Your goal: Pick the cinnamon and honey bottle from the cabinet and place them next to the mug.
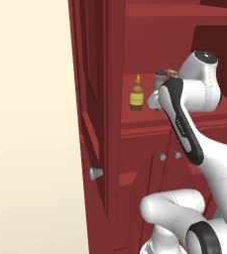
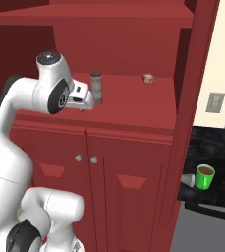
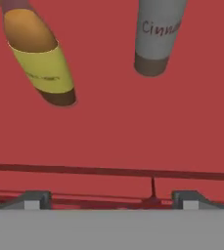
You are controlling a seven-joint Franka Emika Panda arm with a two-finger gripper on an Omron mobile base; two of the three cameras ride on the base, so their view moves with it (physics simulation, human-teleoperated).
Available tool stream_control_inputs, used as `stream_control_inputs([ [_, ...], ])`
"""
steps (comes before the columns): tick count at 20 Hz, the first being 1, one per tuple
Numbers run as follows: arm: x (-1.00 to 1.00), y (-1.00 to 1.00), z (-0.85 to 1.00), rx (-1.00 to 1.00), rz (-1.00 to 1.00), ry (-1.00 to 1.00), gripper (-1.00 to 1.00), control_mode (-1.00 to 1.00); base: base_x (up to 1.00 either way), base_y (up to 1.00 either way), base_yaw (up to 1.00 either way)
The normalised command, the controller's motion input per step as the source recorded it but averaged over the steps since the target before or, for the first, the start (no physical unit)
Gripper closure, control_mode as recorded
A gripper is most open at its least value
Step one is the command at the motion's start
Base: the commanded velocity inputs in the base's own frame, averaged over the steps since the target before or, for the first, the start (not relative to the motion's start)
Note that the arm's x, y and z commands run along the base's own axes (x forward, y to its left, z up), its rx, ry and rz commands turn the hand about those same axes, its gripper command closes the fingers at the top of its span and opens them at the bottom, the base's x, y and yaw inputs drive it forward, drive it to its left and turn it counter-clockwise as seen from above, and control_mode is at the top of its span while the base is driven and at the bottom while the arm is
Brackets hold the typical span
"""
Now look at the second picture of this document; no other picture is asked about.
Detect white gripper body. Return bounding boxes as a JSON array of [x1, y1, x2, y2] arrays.
[[65, 91, 95, 112]]

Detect grey wall switch plate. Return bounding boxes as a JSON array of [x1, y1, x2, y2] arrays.
[[204, 92, 225, 114]]

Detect red open cabinet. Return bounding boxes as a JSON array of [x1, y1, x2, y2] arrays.
[[0, 0, 222, 252]]

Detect grey appliance front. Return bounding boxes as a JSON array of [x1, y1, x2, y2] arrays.
[[171, 200, 225, 252]]

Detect small honey bottle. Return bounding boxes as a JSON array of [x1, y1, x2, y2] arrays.
[[141, 73, 156, 85]]

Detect red cabinet door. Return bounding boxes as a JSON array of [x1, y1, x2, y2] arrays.
[[9, 127, 97, 252], [85, 129, 175, 252]]

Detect white cup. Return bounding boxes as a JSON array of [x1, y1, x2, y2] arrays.
[[181, 172, 197, 188]]

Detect green mug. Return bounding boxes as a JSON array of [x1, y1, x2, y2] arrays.
[[195, 163, 217, 191]]

